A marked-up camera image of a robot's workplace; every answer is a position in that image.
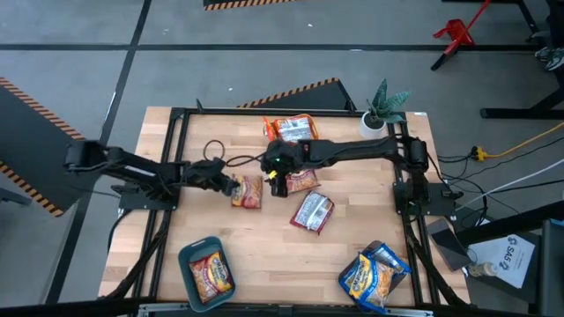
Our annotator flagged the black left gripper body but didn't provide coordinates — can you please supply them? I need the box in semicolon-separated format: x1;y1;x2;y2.
189;157;230;190

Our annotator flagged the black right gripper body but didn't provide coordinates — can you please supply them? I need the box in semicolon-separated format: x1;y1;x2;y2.
260;140;309;198

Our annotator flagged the red Maruchan ramen pack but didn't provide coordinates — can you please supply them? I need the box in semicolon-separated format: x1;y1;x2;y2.
188;249;234;305
230;173;264;210
289;189;336;235
285;169;322;195

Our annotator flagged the orange Maruchan ramen pack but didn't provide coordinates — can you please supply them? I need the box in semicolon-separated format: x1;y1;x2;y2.
272;114;320;144
262;115;278;142

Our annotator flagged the blue Maruchan ramen pack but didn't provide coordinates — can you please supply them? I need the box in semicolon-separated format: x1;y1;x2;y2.
372;243;413;285
338;253;397;314

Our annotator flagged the teal plastic bin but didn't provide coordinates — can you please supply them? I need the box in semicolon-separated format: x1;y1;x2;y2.
177;235;237;313

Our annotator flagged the snake plant in white pot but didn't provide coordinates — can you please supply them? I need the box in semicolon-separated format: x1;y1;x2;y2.
357;77;415;141

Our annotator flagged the dark tablet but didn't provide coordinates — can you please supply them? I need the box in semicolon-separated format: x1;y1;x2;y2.
426;217;472;273

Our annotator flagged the large hazard-striped black mat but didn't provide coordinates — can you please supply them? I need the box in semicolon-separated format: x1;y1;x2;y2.
0;77;105;218

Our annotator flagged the red and black floor stand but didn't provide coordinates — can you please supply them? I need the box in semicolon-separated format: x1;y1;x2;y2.
429;0;493;71

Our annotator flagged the small tan bottle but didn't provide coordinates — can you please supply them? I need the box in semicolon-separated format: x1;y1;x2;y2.
467;262;498;278

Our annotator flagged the black stand foot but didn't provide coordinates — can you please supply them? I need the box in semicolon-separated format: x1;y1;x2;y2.
479;85;564;120

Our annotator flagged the black side table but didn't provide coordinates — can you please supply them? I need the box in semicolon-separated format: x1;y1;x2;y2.
457;200;564;317

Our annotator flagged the white printed paper sheet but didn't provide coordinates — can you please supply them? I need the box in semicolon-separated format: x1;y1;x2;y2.
469;232;537;290

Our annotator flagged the black table leg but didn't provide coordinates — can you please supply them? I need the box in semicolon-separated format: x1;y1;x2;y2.
515;0;550;49

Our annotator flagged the person's shoe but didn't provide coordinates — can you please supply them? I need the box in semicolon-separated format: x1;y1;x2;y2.
534;43;564;71

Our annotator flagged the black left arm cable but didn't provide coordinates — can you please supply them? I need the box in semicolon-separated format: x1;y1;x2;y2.
202;139;268;169

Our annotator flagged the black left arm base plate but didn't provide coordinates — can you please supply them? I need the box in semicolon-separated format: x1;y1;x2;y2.
118;178;182;211

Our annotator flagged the silver metal bracket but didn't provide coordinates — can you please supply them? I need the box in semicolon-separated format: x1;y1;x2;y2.
137;301;190;317

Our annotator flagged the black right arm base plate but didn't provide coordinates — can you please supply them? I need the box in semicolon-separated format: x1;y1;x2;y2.
393;180;464;217

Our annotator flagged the yellow extension cord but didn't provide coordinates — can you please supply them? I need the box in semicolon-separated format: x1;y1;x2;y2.
473;121;564;162

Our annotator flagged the black floor cable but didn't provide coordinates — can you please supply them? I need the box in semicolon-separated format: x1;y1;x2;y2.
435;136;564;173

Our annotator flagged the white cable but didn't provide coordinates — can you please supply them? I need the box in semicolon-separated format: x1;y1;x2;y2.
486;158;564;195

